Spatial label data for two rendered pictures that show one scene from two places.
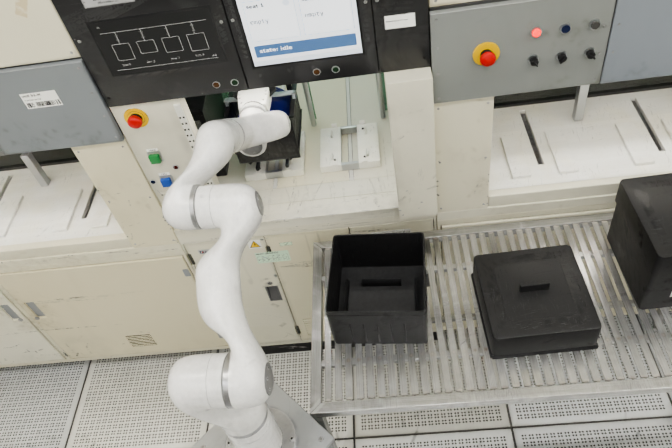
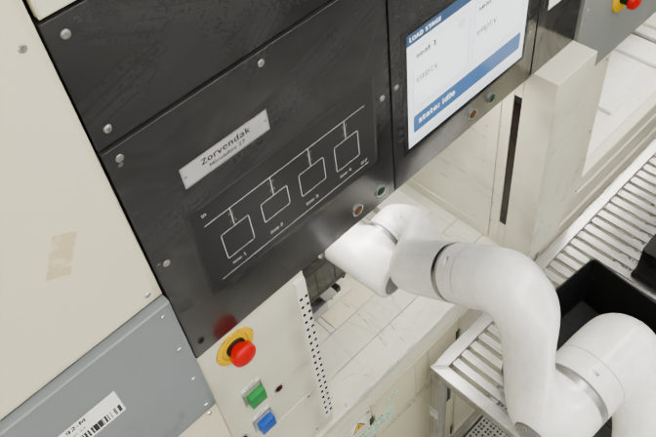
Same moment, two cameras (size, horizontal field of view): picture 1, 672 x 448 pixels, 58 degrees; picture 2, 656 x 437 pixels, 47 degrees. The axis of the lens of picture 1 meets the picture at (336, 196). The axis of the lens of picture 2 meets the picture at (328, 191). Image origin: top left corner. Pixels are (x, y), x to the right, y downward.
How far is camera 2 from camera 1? 120 cm
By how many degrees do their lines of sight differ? 31
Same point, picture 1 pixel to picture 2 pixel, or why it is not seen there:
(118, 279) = not seen: outside the picture
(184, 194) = (570, 389)
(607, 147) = (615, 65)
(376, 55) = (532, 53)
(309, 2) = (486, 9)
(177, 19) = (326, 127)
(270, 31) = (436, 80)
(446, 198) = not seen: hidden behind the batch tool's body
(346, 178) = not seen: hidden behind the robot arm
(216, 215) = (630, 385)
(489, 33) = not seen: outside the picture
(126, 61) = (239, 252)
